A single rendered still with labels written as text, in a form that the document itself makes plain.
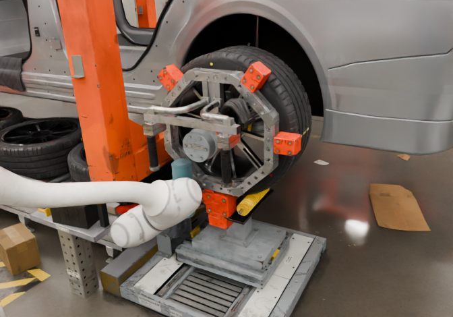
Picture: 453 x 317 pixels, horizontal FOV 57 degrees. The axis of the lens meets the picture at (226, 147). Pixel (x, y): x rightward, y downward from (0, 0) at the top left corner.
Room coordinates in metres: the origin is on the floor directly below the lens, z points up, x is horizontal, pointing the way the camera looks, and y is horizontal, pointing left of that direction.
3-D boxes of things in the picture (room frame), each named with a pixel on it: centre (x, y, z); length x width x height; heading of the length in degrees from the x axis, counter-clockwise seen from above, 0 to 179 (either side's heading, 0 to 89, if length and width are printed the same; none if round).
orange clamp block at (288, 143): (1.52, -0.24, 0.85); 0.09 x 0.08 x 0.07; 60
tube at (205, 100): (1.61, 0.18, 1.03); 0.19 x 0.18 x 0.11; 150
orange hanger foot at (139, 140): (2.14, 0.40, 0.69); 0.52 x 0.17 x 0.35; 150
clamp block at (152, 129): (1.57, 0.28, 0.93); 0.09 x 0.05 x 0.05; 150
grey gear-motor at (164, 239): (1.99, 0.25, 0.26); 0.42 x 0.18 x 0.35; 150
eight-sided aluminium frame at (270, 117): (1.67, 0.04, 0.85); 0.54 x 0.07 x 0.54; 60
